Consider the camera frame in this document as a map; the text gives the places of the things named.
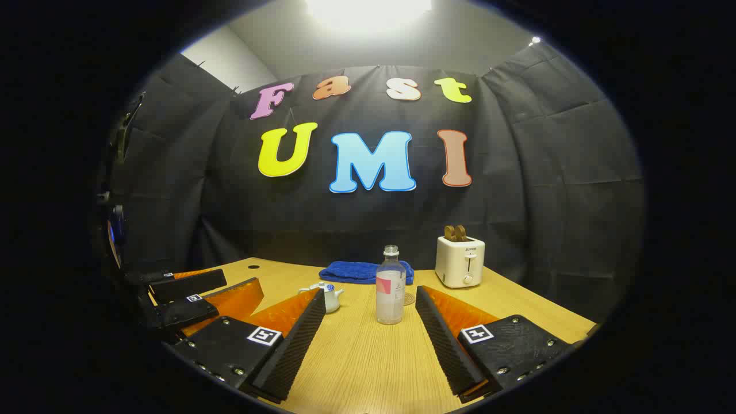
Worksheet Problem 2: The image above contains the blue towel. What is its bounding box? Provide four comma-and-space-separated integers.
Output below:
319, 260, 415, 286

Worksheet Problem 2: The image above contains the white toaster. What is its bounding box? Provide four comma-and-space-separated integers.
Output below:
435, 235, 486, 289

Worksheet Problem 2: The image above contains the white ceramic teacup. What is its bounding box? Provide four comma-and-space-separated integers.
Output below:
298, 285, 346, 314

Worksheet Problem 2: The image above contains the clear plastic water bottle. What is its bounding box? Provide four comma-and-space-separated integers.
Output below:
376, 245, 407, 326

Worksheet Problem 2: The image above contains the black backdrop cloth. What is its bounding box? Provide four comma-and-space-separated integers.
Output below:
115, 43, 645, 323

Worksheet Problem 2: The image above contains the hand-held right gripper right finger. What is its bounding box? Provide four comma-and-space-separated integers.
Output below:
415, 285, 581, 404

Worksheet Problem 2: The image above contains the bright ceiling light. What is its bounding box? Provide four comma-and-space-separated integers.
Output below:
305, 0, 432, 32

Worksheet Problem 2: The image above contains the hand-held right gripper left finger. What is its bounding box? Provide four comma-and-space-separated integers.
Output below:
172, 287, 327, 404

